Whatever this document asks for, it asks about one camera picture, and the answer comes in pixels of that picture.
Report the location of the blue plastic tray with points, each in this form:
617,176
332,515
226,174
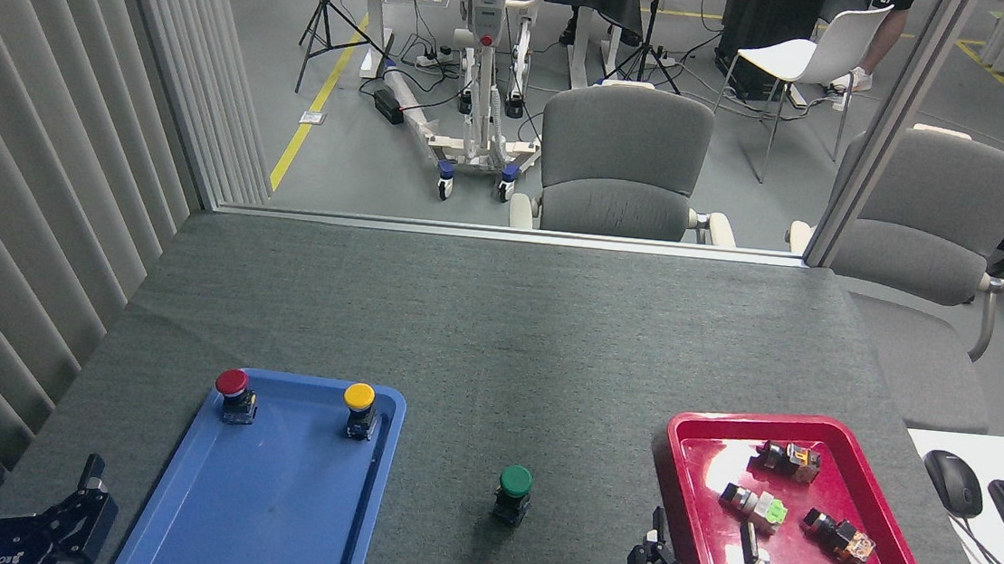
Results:
263,516

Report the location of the black computer mouse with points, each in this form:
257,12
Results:
953,480

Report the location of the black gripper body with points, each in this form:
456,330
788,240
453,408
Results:
7,543

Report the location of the red push button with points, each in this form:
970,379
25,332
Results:
231,382

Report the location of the white power strip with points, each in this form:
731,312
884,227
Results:
435,60

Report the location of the person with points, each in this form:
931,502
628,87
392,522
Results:
888,25

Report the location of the black switch with orange lens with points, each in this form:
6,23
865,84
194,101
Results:
843,539
791,460

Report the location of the black power adapter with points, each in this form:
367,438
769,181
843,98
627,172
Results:
387,106

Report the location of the yellow push button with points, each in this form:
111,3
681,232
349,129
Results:
359,395

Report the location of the white stand on wheels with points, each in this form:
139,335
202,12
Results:
481,89

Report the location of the grey switch with green lens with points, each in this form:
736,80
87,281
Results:
755,507

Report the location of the green push button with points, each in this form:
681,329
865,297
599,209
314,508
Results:
515,481

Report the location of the grey office chair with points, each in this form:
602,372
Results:
625,147
935,211

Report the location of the black equipment case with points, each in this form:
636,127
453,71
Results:
765,32

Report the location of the silver frame post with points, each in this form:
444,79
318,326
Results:
887,134

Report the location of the black tripod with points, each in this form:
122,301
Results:
319,2
650,41

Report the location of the white plastic chair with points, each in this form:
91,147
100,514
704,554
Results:
812,59

